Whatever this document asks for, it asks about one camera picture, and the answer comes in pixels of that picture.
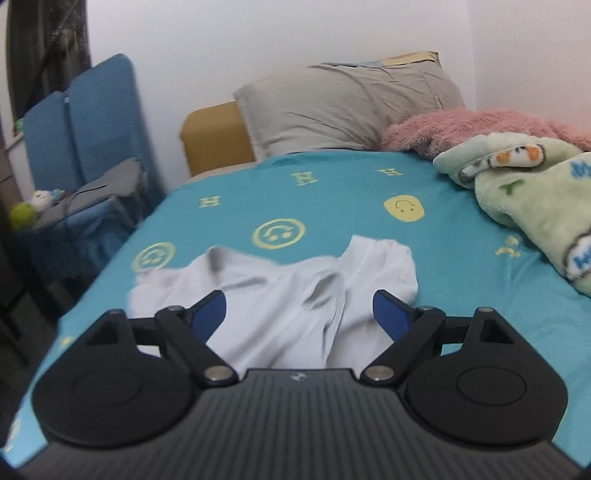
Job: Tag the pink fluffy blanket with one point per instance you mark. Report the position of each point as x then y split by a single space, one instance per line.
461 127

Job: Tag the grey cloth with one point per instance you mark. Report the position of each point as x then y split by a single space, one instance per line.
99 189

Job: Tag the dark curtain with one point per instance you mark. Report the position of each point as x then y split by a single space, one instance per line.
46 46

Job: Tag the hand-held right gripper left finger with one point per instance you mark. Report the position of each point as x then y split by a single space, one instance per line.
210 312

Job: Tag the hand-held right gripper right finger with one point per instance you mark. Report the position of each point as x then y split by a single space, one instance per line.
387 314

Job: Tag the grey pillow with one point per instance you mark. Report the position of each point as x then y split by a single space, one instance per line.
346 104

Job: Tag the white shirt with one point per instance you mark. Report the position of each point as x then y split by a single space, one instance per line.
295 314

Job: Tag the blue folding chair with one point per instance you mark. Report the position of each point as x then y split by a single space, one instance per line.
90 124

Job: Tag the green printed fleece blanket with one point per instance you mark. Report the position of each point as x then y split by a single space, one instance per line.
531 184

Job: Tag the yellow wooden headboard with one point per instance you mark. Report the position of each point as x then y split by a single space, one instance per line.
214 136

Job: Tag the green and white plush toy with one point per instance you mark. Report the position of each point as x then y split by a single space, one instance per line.
32 207

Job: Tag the teal smiley print bed sheet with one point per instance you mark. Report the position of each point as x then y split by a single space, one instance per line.
332 217

